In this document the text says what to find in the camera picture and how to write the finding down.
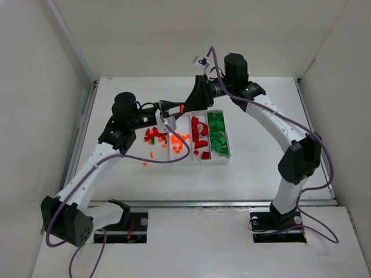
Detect red flower print lego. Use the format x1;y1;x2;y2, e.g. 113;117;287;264
191;116;209;142

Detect red arch lego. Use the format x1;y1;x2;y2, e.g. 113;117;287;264
194;140;209;149

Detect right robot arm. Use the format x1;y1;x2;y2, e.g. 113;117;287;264
180;53;324;228

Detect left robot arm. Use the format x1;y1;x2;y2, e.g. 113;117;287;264
41;92;184;247

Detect green lego pile in tray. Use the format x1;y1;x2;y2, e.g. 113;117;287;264
207;110;230;160

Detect red lego pile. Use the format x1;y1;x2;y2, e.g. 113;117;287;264
144;127;168;148

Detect white three-compartment tray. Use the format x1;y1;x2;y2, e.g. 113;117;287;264
168;109;231;164

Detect orange lego pile in tray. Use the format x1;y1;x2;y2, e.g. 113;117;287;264
170;134;191;154

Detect red square lego in tray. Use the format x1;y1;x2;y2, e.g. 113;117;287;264
201;151;210;160

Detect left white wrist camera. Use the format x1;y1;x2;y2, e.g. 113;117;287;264
155;109;177;133

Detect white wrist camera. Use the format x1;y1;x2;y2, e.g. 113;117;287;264
192;56;210;70
155;109;177;133

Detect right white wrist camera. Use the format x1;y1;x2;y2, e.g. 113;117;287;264
192;56;210;70

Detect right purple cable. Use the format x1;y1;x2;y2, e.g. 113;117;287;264
207;46;339;244

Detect purple cable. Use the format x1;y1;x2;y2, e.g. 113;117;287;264
207;46;339;244
45;111;191;278

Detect aluminium rail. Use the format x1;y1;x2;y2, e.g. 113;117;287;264
57;199;339;209

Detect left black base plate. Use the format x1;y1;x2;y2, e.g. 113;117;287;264
104;210;149;244

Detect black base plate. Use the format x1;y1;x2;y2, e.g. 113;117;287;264
248;211;307;243
104;210;149;244

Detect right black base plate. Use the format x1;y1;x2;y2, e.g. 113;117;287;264
248;211;307;243

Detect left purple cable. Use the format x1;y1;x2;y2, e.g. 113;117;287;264
45;111;191;278

